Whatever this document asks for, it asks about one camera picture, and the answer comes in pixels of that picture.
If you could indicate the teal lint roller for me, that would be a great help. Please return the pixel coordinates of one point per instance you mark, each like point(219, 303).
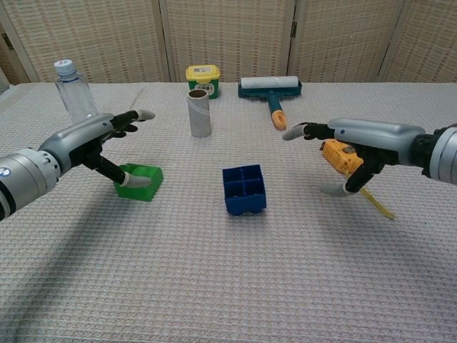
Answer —
point(269, 85)

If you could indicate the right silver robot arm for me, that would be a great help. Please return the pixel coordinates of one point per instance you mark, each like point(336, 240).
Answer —
point(442, 153)

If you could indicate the beige woven tablecloth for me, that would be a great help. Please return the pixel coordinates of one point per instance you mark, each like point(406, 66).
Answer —
point(228, 268)

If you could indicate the grey cardboard tube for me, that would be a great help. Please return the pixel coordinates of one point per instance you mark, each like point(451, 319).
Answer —
point(200, 118)

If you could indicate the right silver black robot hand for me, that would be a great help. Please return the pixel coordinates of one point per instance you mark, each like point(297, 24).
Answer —
point(378, 137)

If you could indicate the green toy block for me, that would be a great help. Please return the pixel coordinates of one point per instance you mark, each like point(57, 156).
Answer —
point(137, 193)

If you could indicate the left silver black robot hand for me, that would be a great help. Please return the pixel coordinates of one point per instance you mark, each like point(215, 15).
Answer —
point(78, 141)

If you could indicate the yellow-lidded green container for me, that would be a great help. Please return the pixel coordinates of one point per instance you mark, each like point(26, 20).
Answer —
point(203, 76)

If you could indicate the clear plastic water bottle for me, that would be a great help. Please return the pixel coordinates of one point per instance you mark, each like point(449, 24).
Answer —
point(76, 94)

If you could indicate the blue toy block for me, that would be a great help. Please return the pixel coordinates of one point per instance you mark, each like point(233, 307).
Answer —
point(246, 200)

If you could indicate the yellow tape measure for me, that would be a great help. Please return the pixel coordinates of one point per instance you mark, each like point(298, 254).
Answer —
point(339, 157)

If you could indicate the beige folding screen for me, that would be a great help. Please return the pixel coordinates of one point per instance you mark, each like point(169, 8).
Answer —
point(232, 35)

